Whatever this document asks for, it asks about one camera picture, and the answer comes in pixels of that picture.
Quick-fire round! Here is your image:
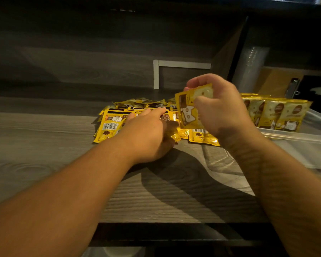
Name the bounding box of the person's left hand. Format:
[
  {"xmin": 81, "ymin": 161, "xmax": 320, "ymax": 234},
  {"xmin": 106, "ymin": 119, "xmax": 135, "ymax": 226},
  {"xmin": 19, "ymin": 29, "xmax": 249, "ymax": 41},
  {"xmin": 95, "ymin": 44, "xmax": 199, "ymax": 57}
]
[{"xmin": 115, "ymin": 107, "xmax": 180, "ymax": 165}]

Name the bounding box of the person's right hand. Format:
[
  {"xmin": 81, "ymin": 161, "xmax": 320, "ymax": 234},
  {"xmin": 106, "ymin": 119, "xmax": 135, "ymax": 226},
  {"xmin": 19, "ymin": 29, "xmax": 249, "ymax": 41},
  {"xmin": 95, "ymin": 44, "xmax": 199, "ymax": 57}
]
[{"xmin": 184, "ymin": 73, "xmax": 257, "ymax": 143}]

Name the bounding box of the pile of yellow sachets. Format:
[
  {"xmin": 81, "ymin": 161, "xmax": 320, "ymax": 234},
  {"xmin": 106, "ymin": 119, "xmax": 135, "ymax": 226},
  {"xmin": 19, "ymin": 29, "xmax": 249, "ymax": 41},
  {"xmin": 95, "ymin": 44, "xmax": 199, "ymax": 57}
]
[{"xmin": 93, "ymin": 97, "xmax": 221, "ymax": 147}]

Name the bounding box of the yellow sachet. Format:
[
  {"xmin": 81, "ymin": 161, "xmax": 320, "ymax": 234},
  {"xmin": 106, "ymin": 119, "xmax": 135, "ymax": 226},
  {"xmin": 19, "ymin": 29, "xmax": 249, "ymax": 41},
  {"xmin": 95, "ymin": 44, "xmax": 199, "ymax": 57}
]
[{"xmin": 175, "ymin": 83, "xmax": 214, "ymax": 130}]

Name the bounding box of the row of packets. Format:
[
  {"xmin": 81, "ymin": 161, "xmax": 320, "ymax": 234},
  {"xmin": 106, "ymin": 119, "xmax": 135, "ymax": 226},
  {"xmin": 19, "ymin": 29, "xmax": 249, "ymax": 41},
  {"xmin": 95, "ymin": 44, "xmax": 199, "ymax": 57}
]
[{"xmin": 239, "ymin": 93, "xmax": 314, "ymax": 132}]

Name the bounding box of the clear plastic container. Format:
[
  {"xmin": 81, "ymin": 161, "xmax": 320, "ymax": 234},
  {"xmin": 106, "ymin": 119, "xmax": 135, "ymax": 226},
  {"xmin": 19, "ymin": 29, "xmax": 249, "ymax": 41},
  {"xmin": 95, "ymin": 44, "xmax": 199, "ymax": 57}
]
[{"xmin": 254, "ymin": 108, "xmax": 321, "ymax": 170}]

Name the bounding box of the person's right forearm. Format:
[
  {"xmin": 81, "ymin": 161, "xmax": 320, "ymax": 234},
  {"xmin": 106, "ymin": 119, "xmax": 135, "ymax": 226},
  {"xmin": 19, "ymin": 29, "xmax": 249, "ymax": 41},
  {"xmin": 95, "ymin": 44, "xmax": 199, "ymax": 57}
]
[{"xmin": 219, "ymin": 125, "xmax": 321, "ymax": 257}]

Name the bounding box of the person's left forearm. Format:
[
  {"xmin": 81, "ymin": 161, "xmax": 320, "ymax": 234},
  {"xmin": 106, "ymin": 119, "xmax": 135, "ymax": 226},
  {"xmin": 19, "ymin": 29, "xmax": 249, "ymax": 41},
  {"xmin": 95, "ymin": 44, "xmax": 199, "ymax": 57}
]
[{"xmin": 0, "ymin": 133, "xmax": 139, "ymax": 257}]

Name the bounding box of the wrapped stack of clear cups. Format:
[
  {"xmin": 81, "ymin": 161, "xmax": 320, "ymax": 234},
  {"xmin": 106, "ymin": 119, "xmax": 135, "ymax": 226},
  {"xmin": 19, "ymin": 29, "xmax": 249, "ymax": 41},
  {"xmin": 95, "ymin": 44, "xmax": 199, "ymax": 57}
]
[{"xmin": 231, "ymin": 46, "xmax": 271, "ymax": 94}]

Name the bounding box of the brown clipboard with metal clip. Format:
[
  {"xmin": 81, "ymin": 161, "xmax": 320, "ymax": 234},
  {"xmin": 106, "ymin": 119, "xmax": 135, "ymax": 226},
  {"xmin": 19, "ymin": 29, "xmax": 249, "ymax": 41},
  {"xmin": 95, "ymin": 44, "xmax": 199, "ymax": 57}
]
[{"xmin": 254, "ymin": 67, "xmax": 304, "ymax": 99}]

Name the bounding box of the wrapped stack of white lids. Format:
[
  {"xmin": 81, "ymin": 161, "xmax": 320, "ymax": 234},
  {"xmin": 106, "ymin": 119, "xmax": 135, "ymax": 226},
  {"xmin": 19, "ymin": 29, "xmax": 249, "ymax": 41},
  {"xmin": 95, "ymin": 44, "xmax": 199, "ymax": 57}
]
[{"xmin": 103, "ymin": 246, "xmax": 146, "ymax": 257}]

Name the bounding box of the white angled bracket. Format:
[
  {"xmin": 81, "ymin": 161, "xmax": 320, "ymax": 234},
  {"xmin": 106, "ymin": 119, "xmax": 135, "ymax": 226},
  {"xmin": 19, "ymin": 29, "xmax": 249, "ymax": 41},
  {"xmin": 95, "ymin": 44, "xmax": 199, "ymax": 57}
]
[{"xmin": 153, "ymin": 59, "xmax": 212, "ymax": 90}]

